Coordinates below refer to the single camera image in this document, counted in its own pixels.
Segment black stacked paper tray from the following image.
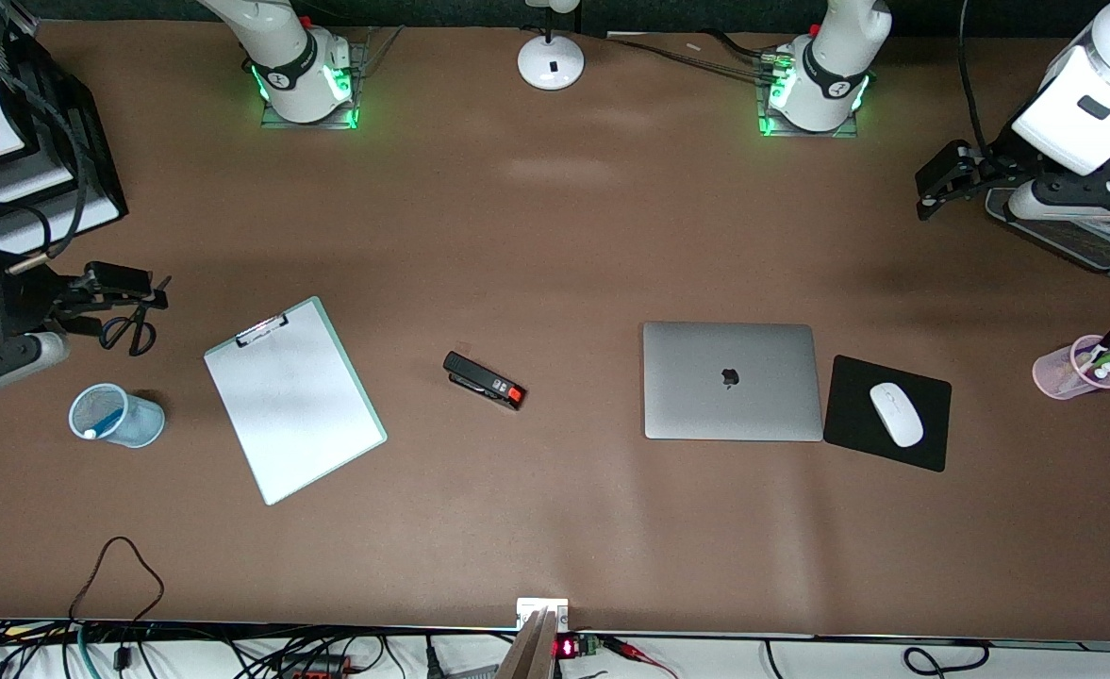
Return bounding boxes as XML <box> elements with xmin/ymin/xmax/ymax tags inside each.
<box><xmin>0</xmin><ymin>19</ymin><xmax>129</xmax><ymax>263</ymax></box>

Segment blue mesh pen cup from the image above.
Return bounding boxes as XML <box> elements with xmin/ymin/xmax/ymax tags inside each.
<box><xmin>68</xmin><ymin>382</ymin><xmax>167</xmax><ymax>449</ymax></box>

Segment white clipboard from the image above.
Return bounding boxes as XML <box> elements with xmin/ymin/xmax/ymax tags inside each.
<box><xmin>203</xmin><ymin>295</ymin><xmax>389</xmax><ymax>507</ymax></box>

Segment white post bracket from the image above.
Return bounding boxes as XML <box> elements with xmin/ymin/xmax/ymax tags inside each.
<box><xmin>517</xmin><ymin>598</ymin><xmax>570</xmax><ymax>633</ymax></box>

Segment red wire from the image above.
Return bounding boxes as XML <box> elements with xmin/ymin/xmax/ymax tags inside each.
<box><xmin>602</xmin><ymin>636</ymin><xmax>680</xmax><ymax>679</ymax></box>

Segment white paper stack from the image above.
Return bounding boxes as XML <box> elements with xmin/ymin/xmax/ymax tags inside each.
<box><xmin>0</xmin><ymin>189</ymin><xmax>124</xmax><ymax>256</ymax></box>

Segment black mesh desk tray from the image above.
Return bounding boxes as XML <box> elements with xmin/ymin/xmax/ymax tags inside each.
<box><xmin>986</xmin><ymin>185</ymin><xmax>1110</xmax><ymax>276</ymax></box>

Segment black stapler red tip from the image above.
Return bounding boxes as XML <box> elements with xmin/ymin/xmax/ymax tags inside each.
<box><xmin>442</xmin><ymin>351</ymin><xmax>527</xmax><ymax>412</ymax></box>

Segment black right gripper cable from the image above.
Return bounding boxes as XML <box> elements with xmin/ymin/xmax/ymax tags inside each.
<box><xmin>0</xmin><ymin>47</ymin><xmax>93</xmax><ymax>276</ymax></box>

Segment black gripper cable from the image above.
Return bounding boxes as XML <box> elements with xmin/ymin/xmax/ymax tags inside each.
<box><xmin>957</xmin><ymin>0</ymin><xmax>994</xmax><ymax>157</ymax></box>
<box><xmin>0</xmin><ymin>47</ymin><xmax>93</xmax><ymax>276</ymax></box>

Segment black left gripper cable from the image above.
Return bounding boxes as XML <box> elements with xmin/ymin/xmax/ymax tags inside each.
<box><xmin>957</xmin><ymin>0</ymin><xmax>994</xmax><ymax>157</ymax></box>

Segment white lamp base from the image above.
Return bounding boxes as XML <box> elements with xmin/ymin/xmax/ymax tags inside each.
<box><xmin>517</xmin><ymin>0</ymin><xmax>586</xmax><ymax>91</ymax></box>

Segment silver laptop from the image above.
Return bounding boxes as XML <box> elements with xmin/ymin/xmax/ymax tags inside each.
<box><xmin>642</xmin><ymin>321</ymin><xmax>824</xmax><ymax>442</ymax></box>

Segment black scissors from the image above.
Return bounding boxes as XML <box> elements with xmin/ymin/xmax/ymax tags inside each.
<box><xmin>98</xmin><ymin>272</ymin><xmax>174</xmax><ymax>357</ymax></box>

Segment black left camera bracket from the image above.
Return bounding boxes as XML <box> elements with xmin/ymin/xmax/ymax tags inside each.
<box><xmin>1031</xmin><ymin>149</ymin><xmax>1110</xmax><ymax>201</ymax></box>

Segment black cable bundle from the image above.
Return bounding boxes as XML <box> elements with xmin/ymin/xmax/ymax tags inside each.
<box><xmin>602</xmin><ymin>28</ymin><xmax>791</xmax><ymax>81</ymax></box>

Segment dark looped cable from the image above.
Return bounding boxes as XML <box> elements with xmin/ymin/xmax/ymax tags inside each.
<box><xmin>68</xmin><ymin>536</ymin><xmax>166</xmax><ymax>625</ymax></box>

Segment grey camera post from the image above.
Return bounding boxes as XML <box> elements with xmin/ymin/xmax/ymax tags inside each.
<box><xmin>496</xmin><ymin>608</ymin><xmax>557</xmax><ymax>679</ymax></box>

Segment white computer mouse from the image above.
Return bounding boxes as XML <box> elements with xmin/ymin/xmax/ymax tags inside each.
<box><xmin>870</xmin><ymin>382</ymin><xmax>924</xmax><ymax>449</ymax></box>

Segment black coiled cable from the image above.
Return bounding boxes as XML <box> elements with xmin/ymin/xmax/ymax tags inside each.
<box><xmin>902</xmin><ymin>639</ymin><xmax>991</xmax><ymax>679</ymax></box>

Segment pink pen cup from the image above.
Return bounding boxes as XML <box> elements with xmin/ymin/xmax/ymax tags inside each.
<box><xmin>1032</xmin><ymin>335</ymin><xmax>1110</xmax><ymax>401</ymax></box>

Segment orange terminal block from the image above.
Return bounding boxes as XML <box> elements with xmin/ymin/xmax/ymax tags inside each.
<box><xmin>276</xmin><ymin>654</ymin><xmax>353</xmax><ymax>679</ymax></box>

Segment black mouse pad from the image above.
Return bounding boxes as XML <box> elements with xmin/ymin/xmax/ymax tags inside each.
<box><xmin>823</xmin><ymin>355</ymin><xmax>953</xmax><ymax>473</ymax></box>

